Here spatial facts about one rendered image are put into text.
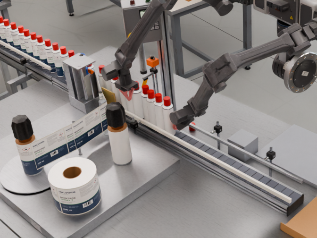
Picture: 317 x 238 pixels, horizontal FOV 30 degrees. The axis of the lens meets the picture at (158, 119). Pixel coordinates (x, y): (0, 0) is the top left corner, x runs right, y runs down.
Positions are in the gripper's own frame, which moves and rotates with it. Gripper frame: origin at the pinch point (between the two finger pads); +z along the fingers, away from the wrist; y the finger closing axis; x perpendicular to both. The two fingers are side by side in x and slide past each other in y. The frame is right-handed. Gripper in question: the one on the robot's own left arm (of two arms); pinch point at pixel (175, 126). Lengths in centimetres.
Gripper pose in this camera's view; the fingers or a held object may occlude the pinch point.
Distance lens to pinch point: 278.4
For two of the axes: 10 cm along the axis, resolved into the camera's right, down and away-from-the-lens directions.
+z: -3.7, 4.1, 8.3
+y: -7.1, 4.5, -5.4
